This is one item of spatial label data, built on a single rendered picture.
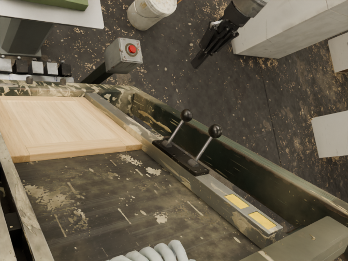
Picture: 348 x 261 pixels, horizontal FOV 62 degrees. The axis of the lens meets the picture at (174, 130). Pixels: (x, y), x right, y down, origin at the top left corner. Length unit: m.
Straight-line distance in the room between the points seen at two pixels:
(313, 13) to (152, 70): 1.53
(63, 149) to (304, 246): 0.68
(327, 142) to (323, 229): 4.36
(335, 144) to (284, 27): 2.00
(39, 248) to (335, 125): 4.29
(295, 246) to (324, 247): 0.02
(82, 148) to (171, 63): 2.11
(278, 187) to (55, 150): 0.60
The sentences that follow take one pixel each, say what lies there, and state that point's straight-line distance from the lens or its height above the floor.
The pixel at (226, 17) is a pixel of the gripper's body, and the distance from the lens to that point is 0.92.
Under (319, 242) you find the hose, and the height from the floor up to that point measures 1.96.
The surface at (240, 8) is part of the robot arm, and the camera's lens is 0.89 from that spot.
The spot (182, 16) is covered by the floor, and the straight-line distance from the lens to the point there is 3.18.
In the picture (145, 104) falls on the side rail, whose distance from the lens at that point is 1.32.
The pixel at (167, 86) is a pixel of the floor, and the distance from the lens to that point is 2.72.
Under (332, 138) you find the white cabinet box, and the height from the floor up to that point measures 0.24.
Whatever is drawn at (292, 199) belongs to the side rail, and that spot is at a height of 1.62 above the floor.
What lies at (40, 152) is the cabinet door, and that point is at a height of 1.30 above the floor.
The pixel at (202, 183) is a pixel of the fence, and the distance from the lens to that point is 0.70.
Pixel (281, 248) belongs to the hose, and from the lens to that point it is 0.19.
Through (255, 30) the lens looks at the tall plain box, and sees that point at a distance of 3.37.
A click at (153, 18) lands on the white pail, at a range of 2.59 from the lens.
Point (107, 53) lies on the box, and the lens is 1.53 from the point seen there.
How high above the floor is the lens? 2.06
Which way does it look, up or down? 51 degrees down
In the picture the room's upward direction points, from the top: 74 degrees clockwise
